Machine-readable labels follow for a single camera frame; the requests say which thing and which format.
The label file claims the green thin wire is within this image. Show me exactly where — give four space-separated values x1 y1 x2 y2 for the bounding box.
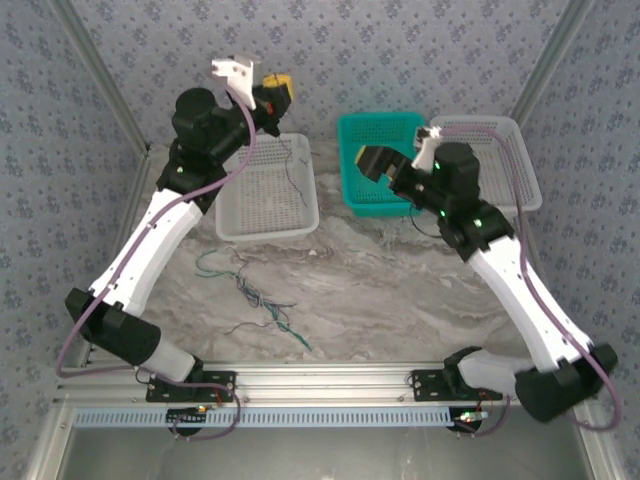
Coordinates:
194 248 312 352

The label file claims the teal perforated plastic basket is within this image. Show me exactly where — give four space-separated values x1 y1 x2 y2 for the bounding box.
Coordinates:
337 112 441 219

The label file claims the white perforated plastic basket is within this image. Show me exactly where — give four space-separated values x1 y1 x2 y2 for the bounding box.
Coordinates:
214 132 321 244
429 114 544 214

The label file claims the small black circuit board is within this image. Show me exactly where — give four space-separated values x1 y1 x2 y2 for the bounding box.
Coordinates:
451 407 490 435
166 407 210 435

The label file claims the grey metal shelf panel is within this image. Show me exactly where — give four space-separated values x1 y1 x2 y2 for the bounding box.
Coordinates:
64 424 594 480

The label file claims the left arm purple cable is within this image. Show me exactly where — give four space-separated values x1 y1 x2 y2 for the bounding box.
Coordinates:
54 94 259 442

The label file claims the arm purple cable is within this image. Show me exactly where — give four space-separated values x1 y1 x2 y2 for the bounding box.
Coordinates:
437 124 624 439
54 94 259 442

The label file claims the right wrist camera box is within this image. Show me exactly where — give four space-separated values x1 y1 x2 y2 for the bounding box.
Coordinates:
412 126 445 172

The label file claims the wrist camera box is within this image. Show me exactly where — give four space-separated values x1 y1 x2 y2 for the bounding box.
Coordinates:
210 53 260 112
412 126 445 172

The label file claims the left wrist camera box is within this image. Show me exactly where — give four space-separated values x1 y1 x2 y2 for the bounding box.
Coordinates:
210 53 260 112

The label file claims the right gripper thin black cable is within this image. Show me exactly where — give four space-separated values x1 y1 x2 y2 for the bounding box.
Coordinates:
409 202 454 241

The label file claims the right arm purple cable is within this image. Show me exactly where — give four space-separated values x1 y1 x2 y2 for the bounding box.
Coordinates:
437 124 624 439

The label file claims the aluminium frame post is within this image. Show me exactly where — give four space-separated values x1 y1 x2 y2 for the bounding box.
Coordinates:
508 0 599 126
49 0 152 154

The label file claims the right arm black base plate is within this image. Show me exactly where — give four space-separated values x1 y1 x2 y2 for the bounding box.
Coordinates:
410 369 504 404

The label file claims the aluminium frame cross rail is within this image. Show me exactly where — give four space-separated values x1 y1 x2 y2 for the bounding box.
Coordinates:
54 362 600 407

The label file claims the white slotted cable duct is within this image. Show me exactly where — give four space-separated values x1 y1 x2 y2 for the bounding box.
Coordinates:
73 405 454 430

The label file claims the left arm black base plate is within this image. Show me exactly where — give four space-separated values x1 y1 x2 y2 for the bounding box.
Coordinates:
145 370 238 404

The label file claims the aluminium frame leg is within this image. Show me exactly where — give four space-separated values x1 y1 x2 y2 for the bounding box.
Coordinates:
574 403 629 480
22 404 76 480

